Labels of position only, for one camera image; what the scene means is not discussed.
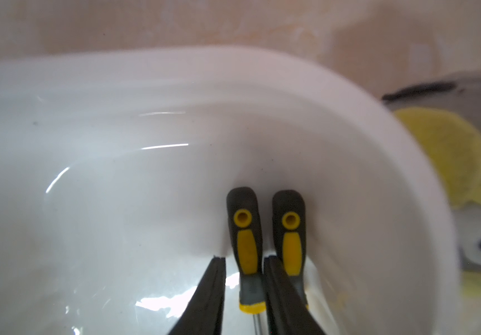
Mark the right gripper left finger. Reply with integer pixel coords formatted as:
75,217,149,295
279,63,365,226
169,257,226,335

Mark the white plastic storage box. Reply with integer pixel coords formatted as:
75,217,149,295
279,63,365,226
0,47,459,334

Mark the yellow black file tool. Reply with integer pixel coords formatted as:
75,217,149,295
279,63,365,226
226,186,266,334
272,190,309,307

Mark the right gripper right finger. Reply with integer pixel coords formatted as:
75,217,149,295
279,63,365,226
264,255,324,335

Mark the grey yellow plush keychain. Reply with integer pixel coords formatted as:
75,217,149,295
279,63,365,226
382,71,481,296

